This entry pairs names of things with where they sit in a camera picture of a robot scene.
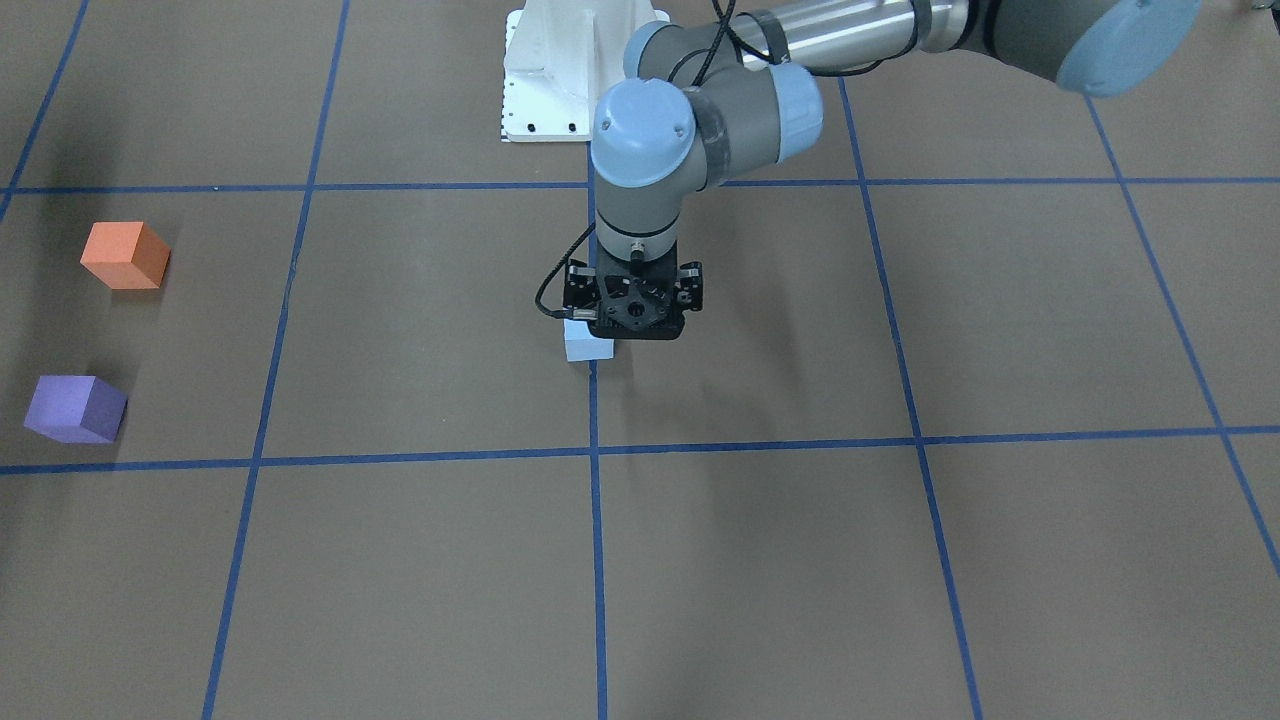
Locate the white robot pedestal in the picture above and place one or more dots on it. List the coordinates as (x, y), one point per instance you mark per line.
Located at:
(560, 57)

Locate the brown paper table cover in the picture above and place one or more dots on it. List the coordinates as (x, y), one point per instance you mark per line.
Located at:
(980, 419)

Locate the orange foam block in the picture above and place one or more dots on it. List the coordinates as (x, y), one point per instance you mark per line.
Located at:
(126, 255)

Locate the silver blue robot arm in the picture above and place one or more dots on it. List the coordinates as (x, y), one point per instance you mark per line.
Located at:
(699, 106)

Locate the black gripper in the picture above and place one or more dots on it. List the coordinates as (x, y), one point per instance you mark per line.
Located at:
(577, 288)

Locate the purple foam block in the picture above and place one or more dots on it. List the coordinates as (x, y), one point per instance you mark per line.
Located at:
(76, 409)

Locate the light blue foam block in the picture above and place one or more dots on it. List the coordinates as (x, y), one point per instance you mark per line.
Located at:
(581, 346)

